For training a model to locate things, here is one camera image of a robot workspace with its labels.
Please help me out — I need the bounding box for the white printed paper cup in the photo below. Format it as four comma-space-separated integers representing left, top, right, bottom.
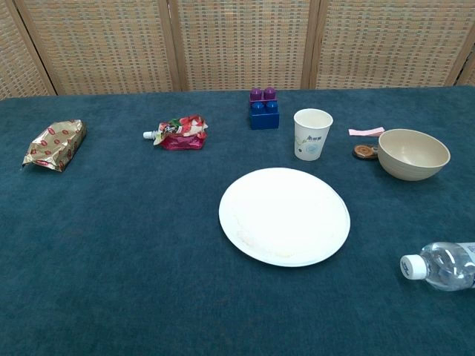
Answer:
293, 108, 334, 162

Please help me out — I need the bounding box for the purple toy building block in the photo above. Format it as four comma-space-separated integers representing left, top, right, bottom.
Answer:
249, 87, 278, 104

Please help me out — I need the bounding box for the brown round correction tape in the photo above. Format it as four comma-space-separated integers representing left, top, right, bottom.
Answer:
352, 144, 380, 159

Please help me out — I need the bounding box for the blue toy building block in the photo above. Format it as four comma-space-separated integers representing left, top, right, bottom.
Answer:
249, 101, 281, 131

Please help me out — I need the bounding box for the beige cup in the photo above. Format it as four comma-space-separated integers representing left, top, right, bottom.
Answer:
377, 128, 451, 182

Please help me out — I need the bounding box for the woven bamboo screen panel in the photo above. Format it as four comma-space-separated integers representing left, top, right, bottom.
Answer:
443, 36, 475, 87
166, 0, 322, 92
0, 0, 59, 100
300, 0, 475, 90
13, 0, 186, 96

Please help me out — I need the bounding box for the cream wrapped snack packet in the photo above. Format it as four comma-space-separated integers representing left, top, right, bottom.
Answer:
22, 119, 88, 173

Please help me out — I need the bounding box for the large white plate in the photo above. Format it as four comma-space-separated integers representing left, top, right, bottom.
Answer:
218, 167, 352, 268

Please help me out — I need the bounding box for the blue carpet table cover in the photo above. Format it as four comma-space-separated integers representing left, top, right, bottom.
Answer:
0, 85, 475, 356

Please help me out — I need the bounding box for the clear plastic water bottle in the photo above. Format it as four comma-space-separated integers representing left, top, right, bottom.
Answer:
399, 241, 475, 292

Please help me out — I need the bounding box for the red spouted drink pouch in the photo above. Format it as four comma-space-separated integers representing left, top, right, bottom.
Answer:
142, 113, 209, 151

